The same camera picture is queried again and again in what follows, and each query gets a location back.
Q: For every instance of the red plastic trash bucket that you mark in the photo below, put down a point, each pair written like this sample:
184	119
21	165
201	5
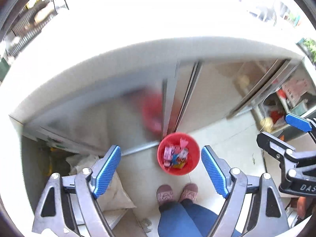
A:
178	154

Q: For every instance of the right pink slipper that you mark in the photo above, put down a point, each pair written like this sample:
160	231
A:
190	191

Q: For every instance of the black wire rack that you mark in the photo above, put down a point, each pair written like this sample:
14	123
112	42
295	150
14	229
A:
24	30

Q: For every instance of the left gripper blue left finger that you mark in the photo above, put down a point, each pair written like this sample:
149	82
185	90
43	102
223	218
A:
103	171

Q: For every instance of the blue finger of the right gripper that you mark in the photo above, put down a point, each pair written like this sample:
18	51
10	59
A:
275	147
298	122

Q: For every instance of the green leafy vegetables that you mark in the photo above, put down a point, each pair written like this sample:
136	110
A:
308	46

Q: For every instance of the person right hand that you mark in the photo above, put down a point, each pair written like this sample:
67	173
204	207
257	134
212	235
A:
303	203

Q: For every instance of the pink transparent plastic wrapper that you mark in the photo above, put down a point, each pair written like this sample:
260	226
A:
183	149

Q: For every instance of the person legs blue jeans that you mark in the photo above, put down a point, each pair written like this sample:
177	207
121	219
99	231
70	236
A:
185	218

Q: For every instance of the pink slipper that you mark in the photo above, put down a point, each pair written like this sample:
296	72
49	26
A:
190	191
164	194

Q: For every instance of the white plastic sack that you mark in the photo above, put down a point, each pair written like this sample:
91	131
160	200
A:
115	197

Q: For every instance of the left pink slipper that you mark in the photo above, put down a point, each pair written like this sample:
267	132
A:
164	194

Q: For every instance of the cream yellow bag on shelf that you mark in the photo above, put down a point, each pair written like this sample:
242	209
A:
266	123

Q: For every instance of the pink printed box on shelf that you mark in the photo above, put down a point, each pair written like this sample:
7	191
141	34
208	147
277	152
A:
294	88

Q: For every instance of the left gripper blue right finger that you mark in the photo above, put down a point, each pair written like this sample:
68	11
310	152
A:
218	171

